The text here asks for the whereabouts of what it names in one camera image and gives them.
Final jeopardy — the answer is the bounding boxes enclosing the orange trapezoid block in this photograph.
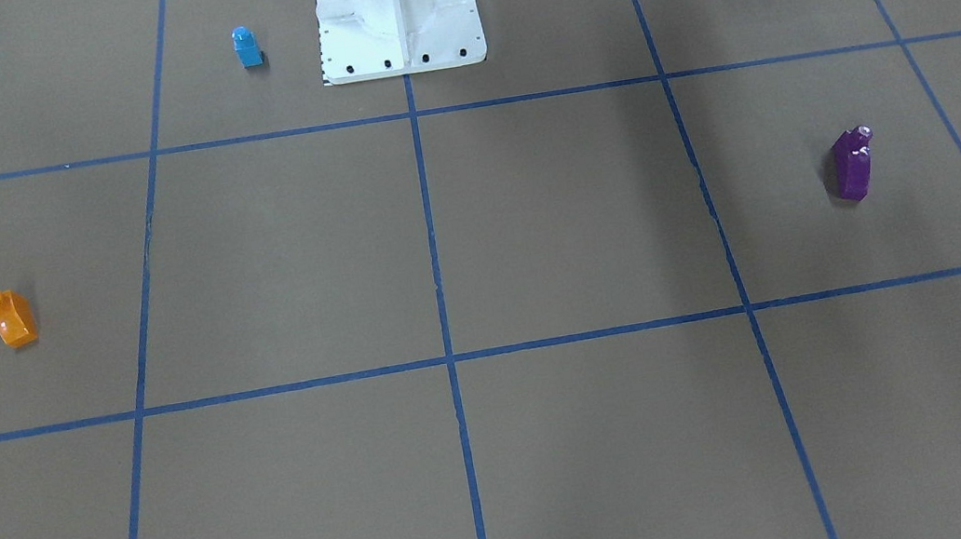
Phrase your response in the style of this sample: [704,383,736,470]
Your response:
[0,290,39,349]

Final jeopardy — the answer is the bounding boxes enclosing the small blue block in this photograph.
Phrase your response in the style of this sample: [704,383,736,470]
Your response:
[231,25,265,69]

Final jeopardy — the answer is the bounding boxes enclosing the purple trapezoid block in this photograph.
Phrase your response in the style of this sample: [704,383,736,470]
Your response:
[831,125,873,203]

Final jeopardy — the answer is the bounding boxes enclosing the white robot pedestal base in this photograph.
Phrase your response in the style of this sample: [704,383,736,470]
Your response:
[315,0,488,86]

